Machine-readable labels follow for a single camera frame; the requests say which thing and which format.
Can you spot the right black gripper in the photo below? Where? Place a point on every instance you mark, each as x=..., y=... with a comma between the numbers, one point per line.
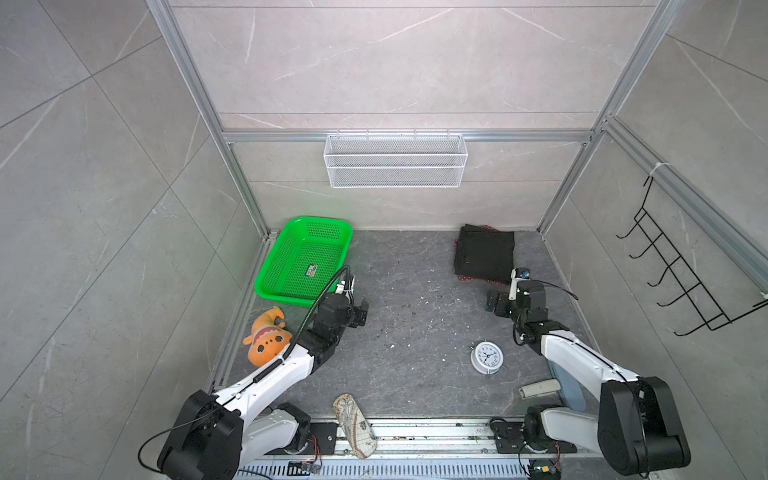
x=502, y=306

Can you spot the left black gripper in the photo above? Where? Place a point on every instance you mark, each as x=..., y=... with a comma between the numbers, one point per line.
x=358, y=314

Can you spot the black skirt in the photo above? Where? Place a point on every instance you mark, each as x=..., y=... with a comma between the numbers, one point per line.
x=486, y=252

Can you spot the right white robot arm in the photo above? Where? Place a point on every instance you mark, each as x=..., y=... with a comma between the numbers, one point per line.
x=637, y=428

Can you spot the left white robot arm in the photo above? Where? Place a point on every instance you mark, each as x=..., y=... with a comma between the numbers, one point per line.
x=215, y=434

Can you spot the white round clock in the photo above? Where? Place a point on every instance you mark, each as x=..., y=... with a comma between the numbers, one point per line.
x=487, y=358

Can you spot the green plastic basket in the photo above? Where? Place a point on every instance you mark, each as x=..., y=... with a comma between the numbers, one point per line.
x=306, y=254

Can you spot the orange plush toy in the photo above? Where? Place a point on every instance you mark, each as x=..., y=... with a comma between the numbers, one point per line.
x=268, y=337

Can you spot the beige small remote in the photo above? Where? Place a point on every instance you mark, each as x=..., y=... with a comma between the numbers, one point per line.
x=540, y=389

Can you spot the blue grey insole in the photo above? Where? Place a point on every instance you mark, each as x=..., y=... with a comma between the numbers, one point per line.
x=570, y=389

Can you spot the patterned beige shoe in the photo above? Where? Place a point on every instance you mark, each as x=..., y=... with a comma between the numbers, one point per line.
x=356, y=428

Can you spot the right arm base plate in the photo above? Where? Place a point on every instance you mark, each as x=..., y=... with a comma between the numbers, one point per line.
x=510, y=438

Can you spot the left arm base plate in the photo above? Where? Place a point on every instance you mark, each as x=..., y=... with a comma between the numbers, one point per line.
x=320, y=434

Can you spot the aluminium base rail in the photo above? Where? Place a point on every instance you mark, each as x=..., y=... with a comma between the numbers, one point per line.
x=432, y=448

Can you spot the white wire mesh basket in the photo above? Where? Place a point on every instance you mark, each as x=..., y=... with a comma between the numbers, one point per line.
x=395, y=160

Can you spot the black wall hook rack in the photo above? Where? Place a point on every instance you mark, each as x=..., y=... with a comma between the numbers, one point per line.
x=709, y=313

